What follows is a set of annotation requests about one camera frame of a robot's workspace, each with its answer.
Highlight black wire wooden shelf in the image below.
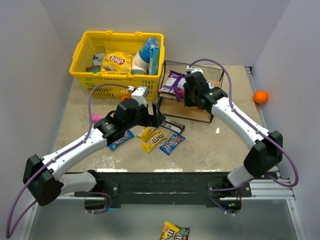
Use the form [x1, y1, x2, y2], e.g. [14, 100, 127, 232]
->
[157, 60, 224, 123]

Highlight brown chocolate bar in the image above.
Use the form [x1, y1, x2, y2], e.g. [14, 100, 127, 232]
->
[160, 118, 185, 134]

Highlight M&M bags on floor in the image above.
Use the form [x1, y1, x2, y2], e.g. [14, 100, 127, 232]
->
[159, 221, 190, 240]

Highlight blue m&m bag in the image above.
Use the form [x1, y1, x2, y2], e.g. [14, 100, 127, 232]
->
[108, 130, 135, 151]
[159, 132, 186, 156]

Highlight grey crumpled packet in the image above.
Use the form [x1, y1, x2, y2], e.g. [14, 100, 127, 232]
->
[92, 52, 105, 67]

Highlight purple Fox's berries bag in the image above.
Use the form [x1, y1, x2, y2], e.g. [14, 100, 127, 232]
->
[197, 81, 215, 113]

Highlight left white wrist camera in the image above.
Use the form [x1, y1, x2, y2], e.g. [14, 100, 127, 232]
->
[128, 86, 149, 107]

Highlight small yellow candy bag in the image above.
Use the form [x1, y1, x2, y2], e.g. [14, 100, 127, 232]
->
[136, 126, 156, 142]

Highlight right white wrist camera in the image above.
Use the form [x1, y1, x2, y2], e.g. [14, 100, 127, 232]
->
[186, 65, 204, 74]

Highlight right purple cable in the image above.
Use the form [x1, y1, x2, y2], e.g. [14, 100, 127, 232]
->
[188, 58, 300, 188]

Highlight yellow plastic shopping basket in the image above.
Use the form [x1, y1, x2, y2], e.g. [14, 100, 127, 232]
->
[69, 30, 165, 100]

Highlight purple candy bag back side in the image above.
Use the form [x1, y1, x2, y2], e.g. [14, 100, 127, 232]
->
[158, 70, 187, 102]

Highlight purple cable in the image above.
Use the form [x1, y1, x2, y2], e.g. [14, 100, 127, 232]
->
[5, 83, 136, 240]
[188, 58, 300, 188]

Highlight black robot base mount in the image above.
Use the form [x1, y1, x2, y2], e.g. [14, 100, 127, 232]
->
[75, 172, 252, 213]

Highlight orange fruit near basket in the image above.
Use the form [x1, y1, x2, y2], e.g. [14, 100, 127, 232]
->
[120, 94, 132, 102]

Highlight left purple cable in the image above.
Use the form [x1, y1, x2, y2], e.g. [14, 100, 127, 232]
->
[5, 83, 136, 240]

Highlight yellow M&M bag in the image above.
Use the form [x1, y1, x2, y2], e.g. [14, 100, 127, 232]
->
[141, 129, 167, 153]

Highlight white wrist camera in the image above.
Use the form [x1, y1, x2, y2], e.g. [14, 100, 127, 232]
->
[128, 86, 149, 107]
[186, 65, 204, 74]

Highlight pink rectangular box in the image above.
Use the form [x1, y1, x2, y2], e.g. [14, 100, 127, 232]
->
[91, 114, 105, 124]

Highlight yellow Lays chip bag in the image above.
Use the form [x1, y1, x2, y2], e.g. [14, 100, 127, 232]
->
[100, 50, 134, 75]

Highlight orange fruit at wall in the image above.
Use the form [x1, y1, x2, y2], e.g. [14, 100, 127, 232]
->
[253, 90, 269, 104]

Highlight brown green packet in basket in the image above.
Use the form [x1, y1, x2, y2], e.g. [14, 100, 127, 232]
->
[85, 65, 102, 74]

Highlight blue cardboard box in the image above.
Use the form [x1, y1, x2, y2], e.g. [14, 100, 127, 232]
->
[148, 47, 160, 76]

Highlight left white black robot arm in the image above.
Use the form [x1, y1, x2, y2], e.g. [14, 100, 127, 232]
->
[22, 98, 166, 206]

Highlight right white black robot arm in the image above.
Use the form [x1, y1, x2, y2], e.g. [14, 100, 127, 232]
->
[183, 70, 283, 187]

